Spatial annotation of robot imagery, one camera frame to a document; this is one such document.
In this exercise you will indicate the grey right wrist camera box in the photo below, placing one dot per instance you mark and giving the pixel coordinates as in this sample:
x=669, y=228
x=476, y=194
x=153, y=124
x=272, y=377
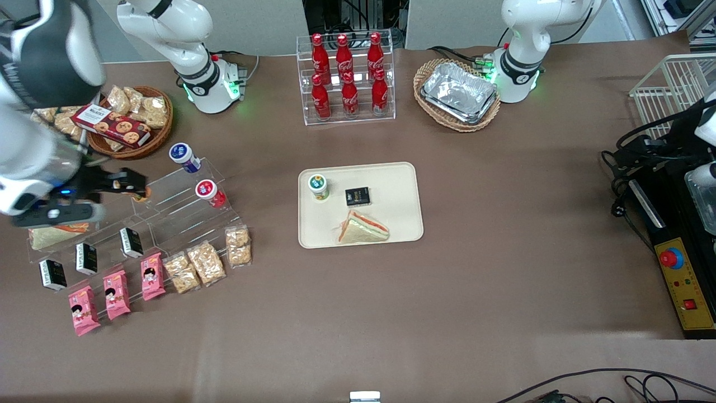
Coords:
x=56, y=215

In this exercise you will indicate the clear acrylic bottle rack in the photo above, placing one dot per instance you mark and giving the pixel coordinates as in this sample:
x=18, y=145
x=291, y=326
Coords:
x=362, y=120

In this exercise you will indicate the cream rectangular plastic tray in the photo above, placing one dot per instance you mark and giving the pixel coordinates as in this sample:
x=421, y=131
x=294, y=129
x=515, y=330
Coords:
x=391, y=190

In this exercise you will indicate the small grey metal block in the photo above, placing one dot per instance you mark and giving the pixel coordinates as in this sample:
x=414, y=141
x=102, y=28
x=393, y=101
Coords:
x=364, y=397

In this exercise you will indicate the black machine with yellow panel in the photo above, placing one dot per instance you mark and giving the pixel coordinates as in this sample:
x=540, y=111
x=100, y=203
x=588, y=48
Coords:
x=688, y=291

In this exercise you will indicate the wrapped triangle sandwich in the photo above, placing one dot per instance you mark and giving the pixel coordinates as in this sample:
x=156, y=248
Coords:
x=56, y=235
x=363, y=229

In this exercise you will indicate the blue gum bottle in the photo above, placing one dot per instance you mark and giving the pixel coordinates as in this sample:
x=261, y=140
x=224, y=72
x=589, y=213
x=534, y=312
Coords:
x=183, y=155

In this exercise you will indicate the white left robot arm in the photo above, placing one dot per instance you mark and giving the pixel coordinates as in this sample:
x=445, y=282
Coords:
x=523, y=33

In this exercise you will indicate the clear wrapped peanut brittle pack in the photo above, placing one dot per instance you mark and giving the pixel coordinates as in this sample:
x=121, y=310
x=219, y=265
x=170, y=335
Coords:
x=154, y=112
x=45, y=115
x=182, y=273
x=118, y=99
x=238, y=246
x=67, y=126
x=206, y=263
x=135, y=98

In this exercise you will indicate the orange gum bottle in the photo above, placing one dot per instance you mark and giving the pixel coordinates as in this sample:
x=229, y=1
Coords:
x=141, y=195

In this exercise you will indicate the green gum bottle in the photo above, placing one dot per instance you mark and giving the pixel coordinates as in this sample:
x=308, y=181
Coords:
x=318, y=187

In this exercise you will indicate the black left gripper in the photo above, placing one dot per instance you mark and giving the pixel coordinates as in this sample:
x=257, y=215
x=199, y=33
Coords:
x=683, y=129

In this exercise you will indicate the red cookie box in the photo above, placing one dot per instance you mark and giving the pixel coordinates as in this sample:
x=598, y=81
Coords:
x=117, y=129

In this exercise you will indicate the clear plastic container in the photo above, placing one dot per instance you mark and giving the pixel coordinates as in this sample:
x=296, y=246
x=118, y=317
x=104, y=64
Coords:
x=702, y=201

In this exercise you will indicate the metal shelf frame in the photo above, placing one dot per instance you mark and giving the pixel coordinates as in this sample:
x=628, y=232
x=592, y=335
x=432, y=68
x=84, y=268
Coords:
x=677, y=11

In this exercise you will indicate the red cola bottle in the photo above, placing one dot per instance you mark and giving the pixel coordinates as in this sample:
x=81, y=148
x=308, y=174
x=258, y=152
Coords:
x=319, y=53
x=344, y=53
x=375, y=51
x=349, y=98
x=380, y=94
x=321, y=101

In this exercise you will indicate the wicker basket with foil trays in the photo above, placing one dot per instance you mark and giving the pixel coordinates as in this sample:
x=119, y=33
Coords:
x=447, y=124

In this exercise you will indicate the clear acrylic stepped shelf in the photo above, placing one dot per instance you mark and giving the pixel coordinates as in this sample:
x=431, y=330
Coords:
x=179, y=224

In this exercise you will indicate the stack of foil trays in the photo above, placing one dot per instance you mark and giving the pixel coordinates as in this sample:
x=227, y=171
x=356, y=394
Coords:
x=458, y=92

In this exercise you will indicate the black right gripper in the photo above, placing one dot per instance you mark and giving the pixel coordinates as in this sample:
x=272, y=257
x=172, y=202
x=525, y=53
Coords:
x=91, y=181

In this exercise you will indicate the pink cartoon snack pack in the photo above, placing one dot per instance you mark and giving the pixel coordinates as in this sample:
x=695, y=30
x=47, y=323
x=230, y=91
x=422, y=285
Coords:
x=116, y=295
x=84, y=310
x=152, y=277

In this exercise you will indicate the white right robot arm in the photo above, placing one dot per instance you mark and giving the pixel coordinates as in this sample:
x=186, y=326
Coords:
x=50, y=56

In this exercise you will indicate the brown wicker snack basket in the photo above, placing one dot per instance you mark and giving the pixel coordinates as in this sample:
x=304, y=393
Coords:
x=140, y=152

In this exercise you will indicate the black tissue pack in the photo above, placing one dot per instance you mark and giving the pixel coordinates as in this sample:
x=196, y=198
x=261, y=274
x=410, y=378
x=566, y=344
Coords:
x=131, y=242
x=86, y=258
x=53, y=274
x=358, y=196

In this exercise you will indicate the red gum bottle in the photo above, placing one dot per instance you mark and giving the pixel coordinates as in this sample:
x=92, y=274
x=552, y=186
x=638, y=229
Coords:
x=210, y=192

